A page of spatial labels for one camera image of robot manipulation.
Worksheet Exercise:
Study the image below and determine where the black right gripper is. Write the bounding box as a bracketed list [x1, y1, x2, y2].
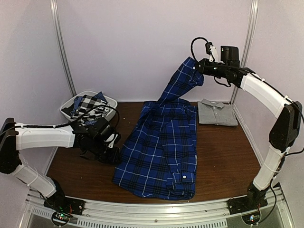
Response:
[195, 58, 230, 77]

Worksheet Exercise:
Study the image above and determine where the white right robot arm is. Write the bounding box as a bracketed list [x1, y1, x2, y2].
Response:
[195, 58, 304, 210]

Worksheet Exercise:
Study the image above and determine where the aluminium front rail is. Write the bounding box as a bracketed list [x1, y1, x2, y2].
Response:
[23, 189, 293, 228]

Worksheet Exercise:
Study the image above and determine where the aluminium corner post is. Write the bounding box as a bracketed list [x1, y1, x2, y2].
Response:
[229, 0, 259, 105]
[50, 0, 76, 96]

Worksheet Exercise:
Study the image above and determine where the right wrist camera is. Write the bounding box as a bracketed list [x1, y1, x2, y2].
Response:
[205, 42, 240, 67]

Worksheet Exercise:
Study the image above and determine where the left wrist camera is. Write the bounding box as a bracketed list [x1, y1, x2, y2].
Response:
[88, 118, 121, 148]

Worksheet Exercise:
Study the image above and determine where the folded grey shirt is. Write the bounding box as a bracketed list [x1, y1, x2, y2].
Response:
[197, 99, 238, 127]

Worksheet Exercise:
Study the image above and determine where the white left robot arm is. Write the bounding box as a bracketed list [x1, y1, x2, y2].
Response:
[0, 118, 121, 211]

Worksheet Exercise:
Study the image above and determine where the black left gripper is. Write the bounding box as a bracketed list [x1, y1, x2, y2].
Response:
[89, 138, 121, 166]

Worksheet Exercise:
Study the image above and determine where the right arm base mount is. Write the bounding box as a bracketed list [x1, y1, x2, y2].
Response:
[226, 183, 269, 225]

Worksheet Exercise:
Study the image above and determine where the left aluminium corner post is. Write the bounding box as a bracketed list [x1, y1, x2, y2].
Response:
[50, 0, 76, 96]

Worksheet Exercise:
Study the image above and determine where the right aluminium corner post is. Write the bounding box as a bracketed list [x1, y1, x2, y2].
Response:
[229, 0, 259, 105]

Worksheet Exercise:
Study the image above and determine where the black white checked shirt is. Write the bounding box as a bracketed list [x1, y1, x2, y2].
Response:
[70, 95, 110, 125]

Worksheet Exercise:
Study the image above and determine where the white plastic laundry basket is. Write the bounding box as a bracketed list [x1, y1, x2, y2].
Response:
[60, 91, 118, 121]

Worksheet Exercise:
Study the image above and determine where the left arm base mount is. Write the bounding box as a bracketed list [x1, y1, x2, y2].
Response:
[40, 186, 85, 228]

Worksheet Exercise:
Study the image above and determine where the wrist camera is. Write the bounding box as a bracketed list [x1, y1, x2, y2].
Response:
[88, 118, 121, 148]
[205, 42, 240, 67]

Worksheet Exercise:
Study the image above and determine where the blue plaid long sleeve shirt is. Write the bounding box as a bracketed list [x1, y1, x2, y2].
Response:
[112, 57, 204, 200]

